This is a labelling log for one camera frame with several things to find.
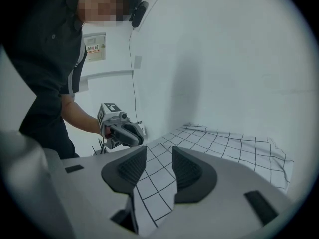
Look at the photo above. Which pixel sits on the person's left hand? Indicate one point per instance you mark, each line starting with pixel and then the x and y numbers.
pixel 107 133

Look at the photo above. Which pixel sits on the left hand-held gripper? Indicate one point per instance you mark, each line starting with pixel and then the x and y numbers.
pixel 107 116

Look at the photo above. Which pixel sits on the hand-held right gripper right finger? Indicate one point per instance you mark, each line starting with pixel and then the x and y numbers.
pixel 224 183

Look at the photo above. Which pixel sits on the white black-checked cloth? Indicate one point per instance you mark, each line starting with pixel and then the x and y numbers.
pixel 224 146

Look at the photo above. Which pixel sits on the black head-worn camera mount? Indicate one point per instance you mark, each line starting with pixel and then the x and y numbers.
pixel 138 11

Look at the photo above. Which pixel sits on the person's head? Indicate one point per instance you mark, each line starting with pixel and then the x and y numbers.
pixel 102 1

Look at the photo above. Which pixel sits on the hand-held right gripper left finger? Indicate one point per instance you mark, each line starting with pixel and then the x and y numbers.
pixel 94 183

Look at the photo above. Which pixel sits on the person's left forearm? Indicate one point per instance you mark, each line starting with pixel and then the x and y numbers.
pixel 79 118

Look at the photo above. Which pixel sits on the person in dark uniform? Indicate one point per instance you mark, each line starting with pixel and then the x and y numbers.
pixel 42 58

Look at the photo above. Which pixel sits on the white wall electrical panel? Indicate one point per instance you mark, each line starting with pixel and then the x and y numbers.
pixel 96 47

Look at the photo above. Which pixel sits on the small white wall box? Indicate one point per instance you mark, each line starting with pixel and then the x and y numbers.
pixel 141 129

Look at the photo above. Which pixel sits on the white wall switch plate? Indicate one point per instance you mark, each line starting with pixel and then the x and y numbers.
pixel 138 62

